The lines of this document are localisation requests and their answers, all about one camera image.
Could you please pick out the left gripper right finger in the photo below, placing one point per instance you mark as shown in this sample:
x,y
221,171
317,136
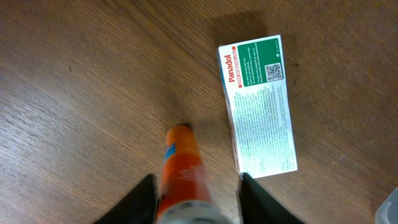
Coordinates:
x,y
257,206

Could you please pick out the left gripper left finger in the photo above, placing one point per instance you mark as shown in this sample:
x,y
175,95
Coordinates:
x,y
137,207

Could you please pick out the orange tube white cap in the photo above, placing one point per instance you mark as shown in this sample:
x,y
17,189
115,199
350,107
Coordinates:
x,y
184,192

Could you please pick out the clear plastic container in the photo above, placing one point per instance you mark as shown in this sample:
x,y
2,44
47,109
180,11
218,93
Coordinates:
x,y
387,213

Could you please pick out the white green medicine box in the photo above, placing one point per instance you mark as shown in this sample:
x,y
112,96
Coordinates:
x,y
255,89

